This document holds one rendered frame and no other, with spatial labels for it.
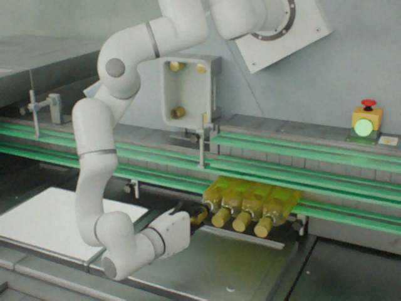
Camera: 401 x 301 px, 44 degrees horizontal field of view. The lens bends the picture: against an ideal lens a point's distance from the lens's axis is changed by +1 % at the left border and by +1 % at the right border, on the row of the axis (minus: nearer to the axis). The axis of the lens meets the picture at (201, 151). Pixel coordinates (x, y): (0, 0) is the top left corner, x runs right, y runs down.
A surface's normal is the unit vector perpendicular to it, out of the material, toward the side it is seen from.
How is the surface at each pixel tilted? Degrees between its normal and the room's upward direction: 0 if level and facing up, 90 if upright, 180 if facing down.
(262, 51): 5
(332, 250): 89
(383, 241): 0
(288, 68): 0
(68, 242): 90
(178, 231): 75
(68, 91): 90
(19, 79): 90
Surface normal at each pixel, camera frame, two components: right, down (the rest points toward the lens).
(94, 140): 0.13, -0.10
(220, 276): -0.01, -0.93
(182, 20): -0.07, 0.23
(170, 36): 0.15, 0.26
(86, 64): 0.90, 0.15
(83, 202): 0.53, 0.07
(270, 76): -0.43, 0.34
